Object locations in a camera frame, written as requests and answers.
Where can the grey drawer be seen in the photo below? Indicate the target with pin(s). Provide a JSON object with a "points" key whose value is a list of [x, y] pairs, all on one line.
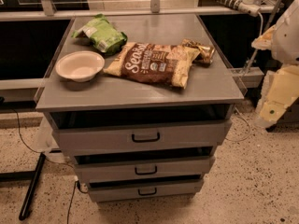
{"points": [[133, 170], [76, 142], [147, 190]]}

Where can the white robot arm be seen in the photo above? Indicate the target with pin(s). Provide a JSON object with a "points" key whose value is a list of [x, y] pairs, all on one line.
{"points": [[282, 39]]}

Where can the grey drawer cabinet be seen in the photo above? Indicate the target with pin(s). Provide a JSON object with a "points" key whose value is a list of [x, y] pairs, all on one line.
{"points": [[108, 101]]}

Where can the grey bottom drawer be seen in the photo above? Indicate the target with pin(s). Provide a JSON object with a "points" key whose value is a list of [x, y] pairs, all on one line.
{"points": [[147, 190]]}

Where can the grey top drawer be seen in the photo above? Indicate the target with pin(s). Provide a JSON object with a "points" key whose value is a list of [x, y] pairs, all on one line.
{"points": [[76, 142]]}

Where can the white power strip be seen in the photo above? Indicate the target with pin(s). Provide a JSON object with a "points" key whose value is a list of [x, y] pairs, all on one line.
{"points": [[244, 6]]}

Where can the small gold snack bag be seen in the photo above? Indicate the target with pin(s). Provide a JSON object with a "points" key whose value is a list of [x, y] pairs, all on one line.
{"points": [[206, 52]]}

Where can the brown Sea Salt chip bag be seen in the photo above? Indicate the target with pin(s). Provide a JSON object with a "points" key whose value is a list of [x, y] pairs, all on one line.
{"points": [[154, 64]]}

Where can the green chip bag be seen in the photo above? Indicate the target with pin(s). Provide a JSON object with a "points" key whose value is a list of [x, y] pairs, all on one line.
{"points": [[102, 34]]}

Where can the white bowl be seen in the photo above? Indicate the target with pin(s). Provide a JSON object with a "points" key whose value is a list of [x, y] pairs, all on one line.
{"points": [[80, 66]]}

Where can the black floor stand leg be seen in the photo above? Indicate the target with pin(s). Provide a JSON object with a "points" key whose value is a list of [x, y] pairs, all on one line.
{"points": [[31, 176]]}

